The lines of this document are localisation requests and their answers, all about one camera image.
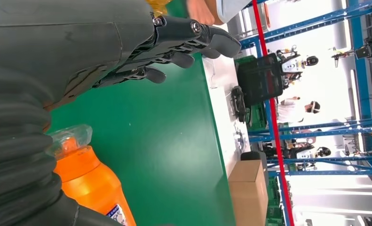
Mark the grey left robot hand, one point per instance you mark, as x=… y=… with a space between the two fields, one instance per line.
x=48 y=37

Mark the orange Tide detergent bottle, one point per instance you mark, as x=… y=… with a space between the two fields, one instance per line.
x=86 y=184

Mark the white table with box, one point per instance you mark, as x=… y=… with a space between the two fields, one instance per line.
x=218 y=103

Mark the person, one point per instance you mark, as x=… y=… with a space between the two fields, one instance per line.
x=287 y=112
x=232 y=9

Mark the green plastic crate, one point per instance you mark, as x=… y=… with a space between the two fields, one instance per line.
x=245 y=60
x=274 y=206
x=258 y=120

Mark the black handheld controller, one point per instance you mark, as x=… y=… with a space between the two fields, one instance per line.
x=238 y=103

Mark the black mesh office chair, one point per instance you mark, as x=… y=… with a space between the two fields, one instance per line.
x=259 y=81

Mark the printed booklet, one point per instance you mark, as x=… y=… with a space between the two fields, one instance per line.
x=240 y=138

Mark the white humanoid robot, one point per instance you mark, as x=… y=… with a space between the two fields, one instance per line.
x=304 y=154
x=293 y=64

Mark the brown cardboard box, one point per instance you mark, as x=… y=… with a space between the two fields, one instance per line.
x=248 y=193

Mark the black yellow hanging hoist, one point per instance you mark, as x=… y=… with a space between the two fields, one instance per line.
x=337 y=56

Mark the blue metal shelving rack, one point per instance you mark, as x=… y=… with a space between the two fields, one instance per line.
x=360 y=78

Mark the black box yellow warning sign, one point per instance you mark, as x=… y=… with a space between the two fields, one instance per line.
x=371 y=50

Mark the red barrier rail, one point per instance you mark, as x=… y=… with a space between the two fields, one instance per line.
x=276 y=134

